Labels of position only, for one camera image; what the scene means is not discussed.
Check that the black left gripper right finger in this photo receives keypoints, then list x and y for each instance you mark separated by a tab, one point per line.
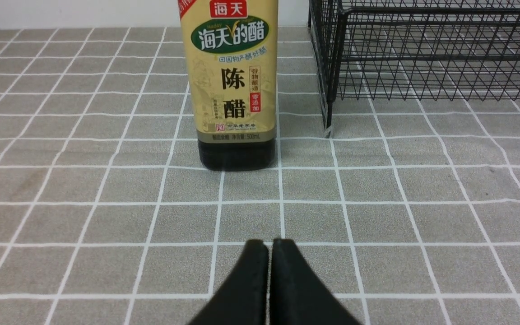
297	295

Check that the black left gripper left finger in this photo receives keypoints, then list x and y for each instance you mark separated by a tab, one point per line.
241	299

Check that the dark vinegar bottle yellow label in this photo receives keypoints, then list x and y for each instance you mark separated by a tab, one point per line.
231	57

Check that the grey grid tablecloth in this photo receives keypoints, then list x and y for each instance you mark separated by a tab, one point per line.
410	213

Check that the black wire mesh shelf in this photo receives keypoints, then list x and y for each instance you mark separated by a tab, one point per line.
419	49

